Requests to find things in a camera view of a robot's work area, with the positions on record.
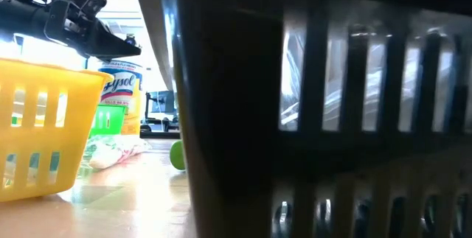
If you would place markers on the black aluminium table frame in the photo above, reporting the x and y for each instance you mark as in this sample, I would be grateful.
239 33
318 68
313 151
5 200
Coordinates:
158 134

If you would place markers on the yellow Lysol wipes canister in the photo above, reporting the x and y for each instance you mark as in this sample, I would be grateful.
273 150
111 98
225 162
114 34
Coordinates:
121 87

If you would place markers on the green Pert shampoo bottle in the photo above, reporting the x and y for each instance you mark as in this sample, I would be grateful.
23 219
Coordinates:
177 155

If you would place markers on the green plastic basket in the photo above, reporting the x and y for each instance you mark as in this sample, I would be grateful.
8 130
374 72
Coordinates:
118 120

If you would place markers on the clear bag of cotton balls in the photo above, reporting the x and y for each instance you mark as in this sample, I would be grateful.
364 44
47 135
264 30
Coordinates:
372 94
291 83

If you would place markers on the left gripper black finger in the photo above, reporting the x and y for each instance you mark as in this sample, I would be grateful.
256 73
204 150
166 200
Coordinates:
107 46

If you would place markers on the yellow plastic basket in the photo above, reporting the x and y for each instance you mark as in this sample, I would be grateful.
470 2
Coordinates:
81 120

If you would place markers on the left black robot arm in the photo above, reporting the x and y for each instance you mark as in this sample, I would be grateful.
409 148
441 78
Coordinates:
22 18

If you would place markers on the black round fixture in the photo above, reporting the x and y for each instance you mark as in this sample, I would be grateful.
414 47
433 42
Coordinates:
131 41

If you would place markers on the red white bagged toothbrush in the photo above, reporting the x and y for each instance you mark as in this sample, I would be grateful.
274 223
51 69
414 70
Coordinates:
110 153

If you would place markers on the monitor on stand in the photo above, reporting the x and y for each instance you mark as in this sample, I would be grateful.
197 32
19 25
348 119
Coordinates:
162 105

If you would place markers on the black plastic basket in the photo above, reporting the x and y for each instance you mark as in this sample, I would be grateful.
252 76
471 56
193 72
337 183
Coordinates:
236 120

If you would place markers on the blue white bagged toothbrush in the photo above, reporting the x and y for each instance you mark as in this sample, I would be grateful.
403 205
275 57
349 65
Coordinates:
54 164

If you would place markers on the grey slanted beam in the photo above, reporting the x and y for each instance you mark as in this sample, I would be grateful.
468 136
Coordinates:
155 28

